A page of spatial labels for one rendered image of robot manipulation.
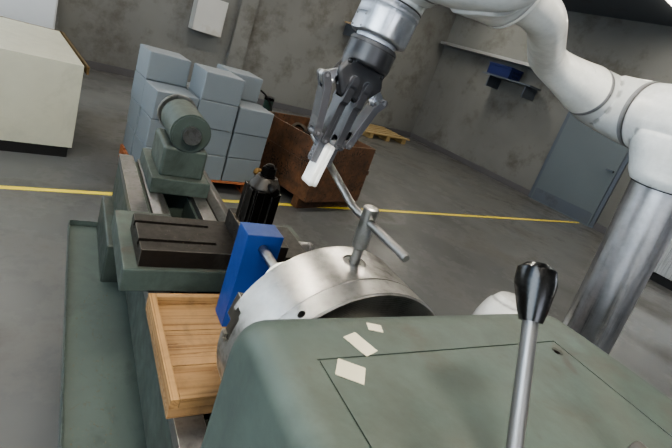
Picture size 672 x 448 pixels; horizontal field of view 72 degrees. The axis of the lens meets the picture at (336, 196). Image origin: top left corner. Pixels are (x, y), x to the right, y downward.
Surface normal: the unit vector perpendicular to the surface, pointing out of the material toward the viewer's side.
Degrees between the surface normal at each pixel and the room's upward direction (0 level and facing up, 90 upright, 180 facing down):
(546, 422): 0
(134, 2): 90
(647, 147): 104
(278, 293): 47
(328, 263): 18
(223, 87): 90
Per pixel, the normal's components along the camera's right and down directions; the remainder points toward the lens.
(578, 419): 0.31, -0.90
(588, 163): -0.77, -0.07
